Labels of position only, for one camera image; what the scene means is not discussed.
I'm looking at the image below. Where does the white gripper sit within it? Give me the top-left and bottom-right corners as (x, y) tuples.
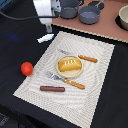
(33, 0), (61, 33)

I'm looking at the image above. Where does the grey two-handled pot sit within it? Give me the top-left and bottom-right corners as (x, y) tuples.
(60, 0), (82, 19)

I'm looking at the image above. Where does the white and blue fish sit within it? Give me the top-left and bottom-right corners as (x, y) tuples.
(37, 34), (54, 43)

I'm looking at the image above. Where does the yellow bread loaf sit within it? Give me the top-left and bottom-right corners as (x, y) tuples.
(58, 58), (82, 72)

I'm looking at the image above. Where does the red tomato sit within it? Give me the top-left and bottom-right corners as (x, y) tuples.
(21, 62), (33, 76)

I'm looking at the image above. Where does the black burner under saucepan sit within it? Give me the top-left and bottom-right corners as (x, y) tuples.
(88, 1), (104, 10)

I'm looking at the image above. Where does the brown stove top board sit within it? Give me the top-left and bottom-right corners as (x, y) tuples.
(52, 0), (128, 43)

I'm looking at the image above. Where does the beige round plate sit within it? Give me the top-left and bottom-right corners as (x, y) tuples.
(56, 55), (83, 78)

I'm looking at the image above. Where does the white woven placemat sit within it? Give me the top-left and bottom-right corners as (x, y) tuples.
(14, 31), (114, 128)

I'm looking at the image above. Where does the brown sausage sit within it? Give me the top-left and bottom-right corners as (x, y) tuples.
(40, 86), (65, 92)

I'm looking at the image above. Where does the beige bowl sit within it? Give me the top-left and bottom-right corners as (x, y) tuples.
(119, 5), (128, 30)

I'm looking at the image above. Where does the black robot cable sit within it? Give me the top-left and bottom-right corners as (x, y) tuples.
(0, 9), (43, 22)

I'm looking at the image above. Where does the grey saucepan with handle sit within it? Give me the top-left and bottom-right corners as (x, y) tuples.
(79, 5), (101, 25)

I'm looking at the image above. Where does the knife with wooden handle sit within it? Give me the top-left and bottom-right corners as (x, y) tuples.
(58, 49), (98, 63)

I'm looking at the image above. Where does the fork with wooden handle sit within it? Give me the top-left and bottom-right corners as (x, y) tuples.
(45, 71), (85, 89)

